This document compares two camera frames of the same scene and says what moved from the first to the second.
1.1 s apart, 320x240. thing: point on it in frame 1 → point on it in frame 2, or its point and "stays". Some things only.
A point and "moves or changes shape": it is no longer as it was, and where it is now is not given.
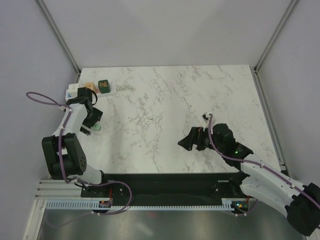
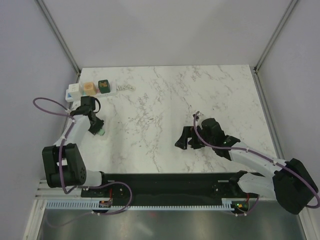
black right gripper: [195, 137] stays
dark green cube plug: [104, 86] stays
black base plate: [166, 189] stays
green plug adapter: [97, 127] moves or changes shape
